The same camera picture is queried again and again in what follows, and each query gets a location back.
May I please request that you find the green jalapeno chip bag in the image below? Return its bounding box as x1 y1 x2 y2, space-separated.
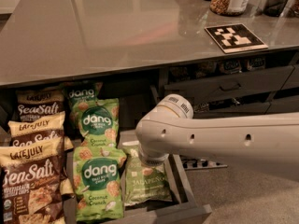
122 141 172 206

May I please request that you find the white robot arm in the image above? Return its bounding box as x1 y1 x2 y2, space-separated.
135 94 299 181

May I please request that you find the middle green Dang bag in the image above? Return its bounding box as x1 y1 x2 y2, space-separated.
74 98 120 147

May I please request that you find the green dang bag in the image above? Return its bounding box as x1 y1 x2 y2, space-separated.
74 98 120 147
73 147 126 224
63 81 103 106

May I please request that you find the back green Dang bag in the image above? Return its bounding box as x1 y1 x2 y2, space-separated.
63 81 103 106

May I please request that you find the front green Dang bag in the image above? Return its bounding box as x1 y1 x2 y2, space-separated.
73 147 126 224

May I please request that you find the middle Late July bag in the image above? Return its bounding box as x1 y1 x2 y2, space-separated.
8 111 73 150

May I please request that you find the late july bag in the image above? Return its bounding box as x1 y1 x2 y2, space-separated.
16 88 64 122
0 137 65 224
8 111 73 150

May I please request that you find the back Late July bag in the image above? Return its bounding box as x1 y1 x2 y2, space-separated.
16 88 64 122

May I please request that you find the upper right grey drawer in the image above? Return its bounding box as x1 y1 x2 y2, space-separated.
164 65 293 105

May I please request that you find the middle right grey drawer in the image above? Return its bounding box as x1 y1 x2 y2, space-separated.
194 103 299 119

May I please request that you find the front Late July bag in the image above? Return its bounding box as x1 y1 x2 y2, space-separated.
0 137 65 224

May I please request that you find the grey power strip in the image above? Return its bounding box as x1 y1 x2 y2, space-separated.
181 159 227 170

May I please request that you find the black white fiducial marker tile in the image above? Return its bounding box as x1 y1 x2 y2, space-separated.
205 23 268 54

